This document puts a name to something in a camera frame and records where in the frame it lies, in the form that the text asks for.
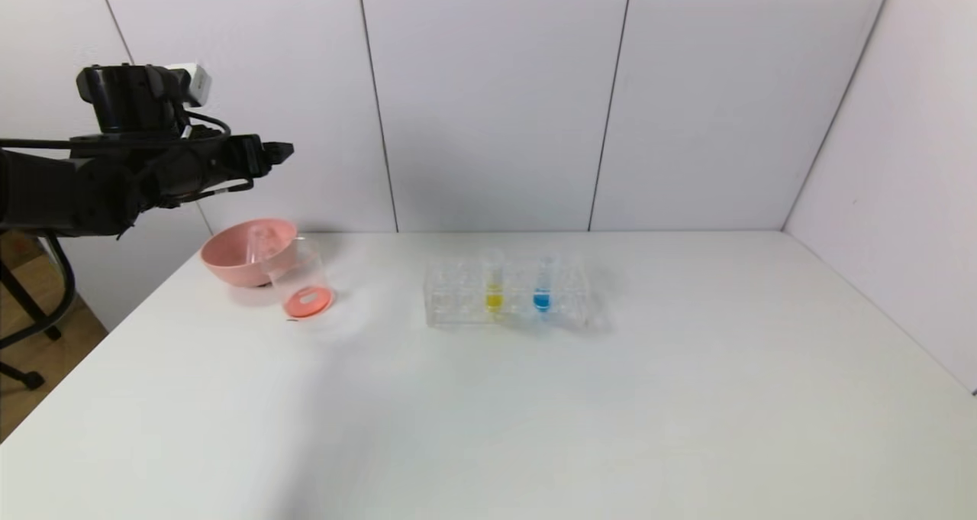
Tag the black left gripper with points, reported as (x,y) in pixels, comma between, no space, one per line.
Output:
(251,156)

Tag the test tube with red pigment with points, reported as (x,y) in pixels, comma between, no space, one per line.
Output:
(262,245)

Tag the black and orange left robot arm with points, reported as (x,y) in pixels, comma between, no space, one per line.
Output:
(76,192)

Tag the clear acrylic test tube rack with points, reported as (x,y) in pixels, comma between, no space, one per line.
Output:
(458,306)

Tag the test tube with yellow pigment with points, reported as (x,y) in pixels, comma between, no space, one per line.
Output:
(494,299)

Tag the test tube with blue pigment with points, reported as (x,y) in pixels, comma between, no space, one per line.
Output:
(541,299)

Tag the pink plastic bowl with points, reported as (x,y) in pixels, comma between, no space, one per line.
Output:
(229,260)

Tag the black tripod stand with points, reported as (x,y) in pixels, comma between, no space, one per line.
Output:
(27,306)

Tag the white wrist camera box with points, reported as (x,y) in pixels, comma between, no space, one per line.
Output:
(197,83)

